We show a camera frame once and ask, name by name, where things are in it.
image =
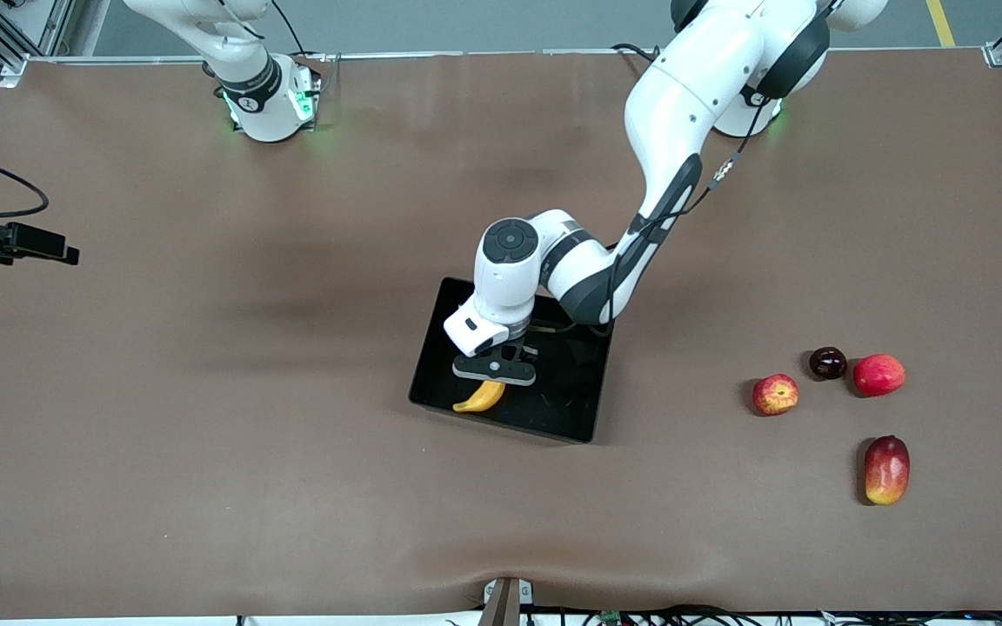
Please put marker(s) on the brown table cover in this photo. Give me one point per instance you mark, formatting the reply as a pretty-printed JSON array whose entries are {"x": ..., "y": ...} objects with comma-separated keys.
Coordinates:
[{"x": 205, "y": 522}]

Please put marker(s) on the small green circuit board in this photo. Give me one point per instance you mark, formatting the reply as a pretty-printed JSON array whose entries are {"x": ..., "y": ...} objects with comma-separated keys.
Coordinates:
[{"x": 611, "y": 617}]

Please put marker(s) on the red yellow apple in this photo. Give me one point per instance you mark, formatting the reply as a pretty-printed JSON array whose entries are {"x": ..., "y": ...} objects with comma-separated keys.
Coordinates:
[{"x": 775, "y": 395}]

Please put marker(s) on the black rectangular plastic box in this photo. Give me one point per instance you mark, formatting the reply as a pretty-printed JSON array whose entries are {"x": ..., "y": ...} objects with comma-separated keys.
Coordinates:
[{"x": 566, "y": 400}]

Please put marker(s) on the yellow banana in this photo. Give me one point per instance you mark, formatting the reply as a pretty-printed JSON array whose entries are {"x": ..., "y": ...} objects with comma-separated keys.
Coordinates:
[{"x": 482, "y": 398}]

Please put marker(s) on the red yellow mango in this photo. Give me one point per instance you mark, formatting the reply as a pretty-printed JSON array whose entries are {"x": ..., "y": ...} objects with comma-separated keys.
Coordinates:
[{"x": 888, "y": 469}]

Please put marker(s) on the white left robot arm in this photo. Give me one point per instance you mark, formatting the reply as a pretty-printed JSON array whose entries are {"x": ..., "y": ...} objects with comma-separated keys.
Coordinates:
[{"x": 701, "y": 78}]

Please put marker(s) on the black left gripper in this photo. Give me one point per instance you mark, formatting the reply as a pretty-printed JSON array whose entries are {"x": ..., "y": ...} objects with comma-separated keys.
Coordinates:
[{"x": 520, "y": 351}]

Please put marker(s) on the dark purple plum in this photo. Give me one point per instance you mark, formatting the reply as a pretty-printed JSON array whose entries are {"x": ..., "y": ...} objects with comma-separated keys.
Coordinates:
[{"x": 828, "y": 363}]

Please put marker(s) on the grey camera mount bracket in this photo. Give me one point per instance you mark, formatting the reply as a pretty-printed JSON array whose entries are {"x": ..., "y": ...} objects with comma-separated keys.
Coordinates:
[{"x": 505, "y": 604}]

